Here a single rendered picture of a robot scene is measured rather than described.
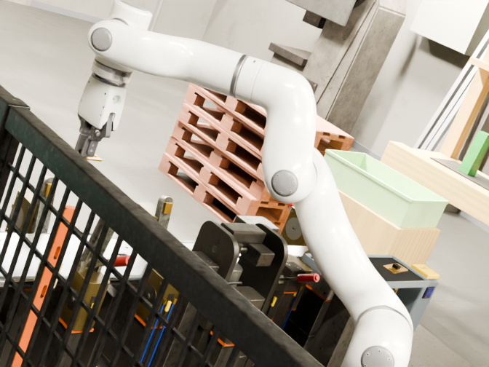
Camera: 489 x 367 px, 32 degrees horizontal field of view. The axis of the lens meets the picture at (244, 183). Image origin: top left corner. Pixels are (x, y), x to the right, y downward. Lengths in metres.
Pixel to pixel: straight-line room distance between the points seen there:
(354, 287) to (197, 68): 0.54
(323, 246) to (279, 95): 0.31
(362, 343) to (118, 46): 0.74
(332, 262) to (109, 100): 0.56
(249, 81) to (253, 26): 9.86
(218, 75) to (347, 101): 7.28
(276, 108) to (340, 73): 7.08
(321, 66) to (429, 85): 1.24
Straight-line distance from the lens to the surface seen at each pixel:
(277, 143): 1.62
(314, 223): 1.70
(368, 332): 1.68
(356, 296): 1.76
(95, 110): 1.78
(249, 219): 2.55
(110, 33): 1.67
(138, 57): 1.66
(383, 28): 8.85
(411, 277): 2.24
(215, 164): 5.79
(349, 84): 8.80
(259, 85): 1.65
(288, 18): 11.04
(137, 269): 2.02
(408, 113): 9.42
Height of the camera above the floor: 1.81
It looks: 16 degrees down
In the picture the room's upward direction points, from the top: 22 degrees clockwise
